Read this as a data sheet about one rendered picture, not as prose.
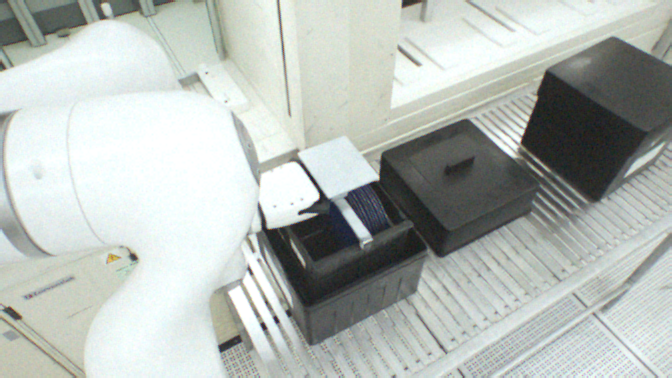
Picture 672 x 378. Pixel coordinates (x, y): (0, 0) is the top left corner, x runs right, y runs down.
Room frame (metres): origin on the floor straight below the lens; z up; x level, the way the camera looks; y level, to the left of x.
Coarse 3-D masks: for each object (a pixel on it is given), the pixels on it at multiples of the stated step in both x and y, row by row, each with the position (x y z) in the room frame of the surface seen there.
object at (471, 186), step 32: (448, 128) 0.94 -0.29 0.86; (384, 160) 0.83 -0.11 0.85; (416, 160) 0.82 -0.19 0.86; (448, 160) 0.82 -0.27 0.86; (480, 160) 0.82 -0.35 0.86; (512, 160) 0.82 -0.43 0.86; (416, 192) 0.72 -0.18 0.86; (448, 192) 0.72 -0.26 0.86; (480, 192) 0.72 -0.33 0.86; (512, 192) 0.72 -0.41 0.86; (416, 224) 0.69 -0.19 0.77; (448, 224) 0.62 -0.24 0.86; (480, 224) 0.65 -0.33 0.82
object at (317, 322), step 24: (384, 192) 0.66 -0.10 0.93; (264, 240) 0.54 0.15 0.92; (312, 240) 0.64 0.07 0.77; (408, 240) 0.57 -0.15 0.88; (408, 264) 0.49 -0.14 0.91; (288, 288) 0.45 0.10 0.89; (360, 288) 0.43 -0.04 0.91; (384, 288) 0.46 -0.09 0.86; (408, 288) 0.50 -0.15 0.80; (312, 312) 0.39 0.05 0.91; (336, 312) 0.41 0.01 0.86; (360, 312) 0.44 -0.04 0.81; (312, 336) 0.39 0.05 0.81
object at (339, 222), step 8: (320, 200) 0.63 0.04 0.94; (336, 208) 0.57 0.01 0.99; (320, 216) 0.63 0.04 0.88; (328, 216) 0.60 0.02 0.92; (336, 216) 0.57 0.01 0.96; (328, 224) 0.60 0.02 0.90; (336, 224) 0.57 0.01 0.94; (344, 224) 0.54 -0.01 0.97; (328, 232) 0.60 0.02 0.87; (336, 232) 0.57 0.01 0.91; (344, 232) 0.54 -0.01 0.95; (352, 232) 0.52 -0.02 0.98; (328, 240) 0.60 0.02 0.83; (336, 240) 0.57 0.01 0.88; (344, 240) 0.54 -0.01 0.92; (352, 240) 0.51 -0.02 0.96; (336, 248) 0.57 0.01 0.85
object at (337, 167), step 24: (336, 144) 0.62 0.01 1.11; (312, 168) 0.56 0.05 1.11; (336, 168) 0.56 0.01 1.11; (360, 168) 0.56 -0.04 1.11; (336, 192) 0.50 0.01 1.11; (312, 216) 0.64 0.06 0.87; (288, 240) 0.52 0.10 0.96; (360, 240) 0.46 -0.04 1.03; (384, 240) 0.50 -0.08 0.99; (288, 264) 0.53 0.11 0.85; (312, 264) 0.42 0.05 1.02; (336, 264) 0.45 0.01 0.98; (360, 264) 0.47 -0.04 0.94; (384, 264) 0.50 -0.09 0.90; (312, 288) 0.43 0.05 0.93; (336, 288) 0.45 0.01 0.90
